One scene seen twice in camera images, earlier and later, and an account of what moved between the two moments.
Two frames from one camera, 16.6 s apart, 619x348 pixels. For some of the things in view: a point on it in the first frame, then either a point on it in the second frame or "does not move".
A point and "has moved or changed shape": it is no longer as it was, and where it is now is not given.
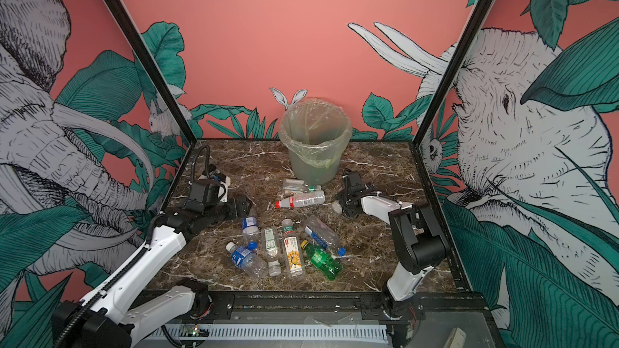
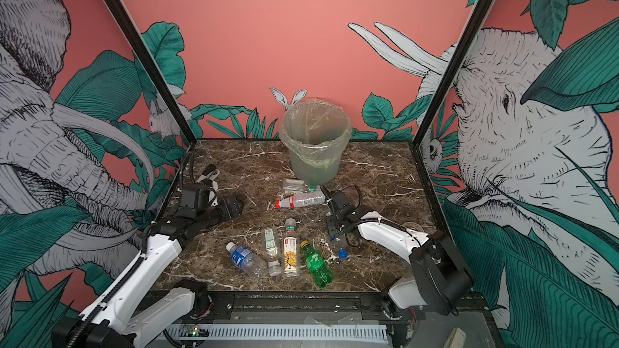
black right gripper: (350, 212) → (330, 221)
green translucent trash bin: (315, 134) does not move
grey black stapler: (224, 181) → (209, 172)
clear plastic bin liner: (315, 129) does not move
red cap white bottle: (301, 199) does not move
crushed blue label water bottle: (247, 259) does not move
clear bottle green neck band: (299, 185) does not move
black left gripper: (233, 211) does not move
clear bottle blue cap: (324, 234) has moved or changed shape
